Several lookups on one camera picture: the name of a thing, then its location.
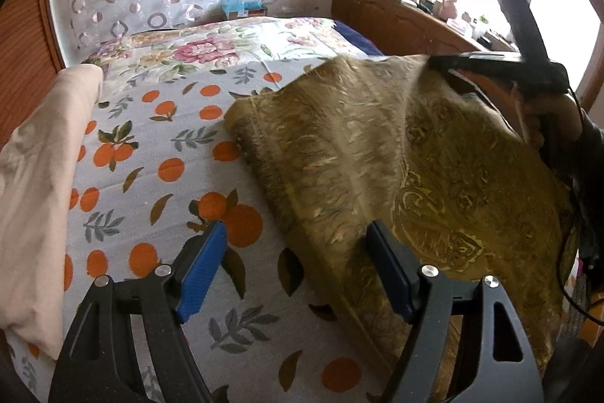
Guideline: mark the pink figurine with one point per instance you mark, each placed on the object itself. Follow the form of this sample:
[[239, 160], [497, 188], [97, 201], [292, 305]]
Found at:
[[451, 4]]

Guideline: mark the beige folded blanket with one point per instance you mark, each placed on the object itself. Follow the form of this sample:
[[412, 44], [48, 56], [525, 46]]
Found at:
[[37, 195]]

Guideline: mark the orange-fruit-printed bed sheet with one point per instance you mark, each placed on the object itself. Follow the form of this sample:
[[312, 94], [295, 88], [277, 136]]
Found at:
[[155, 138]]

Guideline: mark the olive paisley-patterned cloth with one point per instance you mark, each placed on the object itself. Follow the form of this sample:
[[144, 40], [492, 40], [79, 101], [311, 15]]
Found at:
[[377, 157]]

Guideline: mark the floral quilt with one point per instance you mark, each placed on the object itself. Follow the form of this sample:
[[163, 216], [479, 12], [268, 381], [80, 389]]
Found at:
[[203, 49]]

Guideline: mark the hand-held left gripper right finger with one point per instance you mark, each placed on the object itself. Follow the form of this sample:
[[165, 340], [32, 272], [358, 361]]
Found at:
[[391, 271]]

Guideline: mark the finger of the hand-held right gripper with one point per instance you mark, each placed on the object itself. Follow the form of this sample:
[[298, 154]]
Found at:
[[476, 62]]

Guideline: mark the dark blue bed cover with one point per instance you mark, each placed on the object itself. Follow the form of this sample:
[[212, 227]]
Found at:
[[361, 39]]

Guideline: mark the person's right forearm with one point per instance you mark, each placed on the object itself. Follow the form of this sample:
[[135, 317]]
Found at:
[[587, 167]]

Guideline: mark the person's right hand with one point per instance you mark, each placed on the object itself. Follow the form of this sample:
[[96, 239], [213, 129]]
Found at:
[[564, 115]]

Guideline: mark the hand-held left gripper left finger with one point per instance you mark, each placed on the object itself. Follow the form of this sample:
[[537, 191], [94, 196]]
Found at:
[[203, 275]]

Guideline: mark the blue tissue box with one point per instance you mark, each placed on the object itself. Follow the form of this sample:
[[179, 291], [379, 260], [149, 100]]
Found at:
[[240, 6]]

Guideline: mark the wooden headboard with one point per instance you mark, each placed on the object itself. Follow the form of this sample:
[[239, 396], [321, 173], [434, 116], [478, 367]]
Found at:
[[26, 34]]

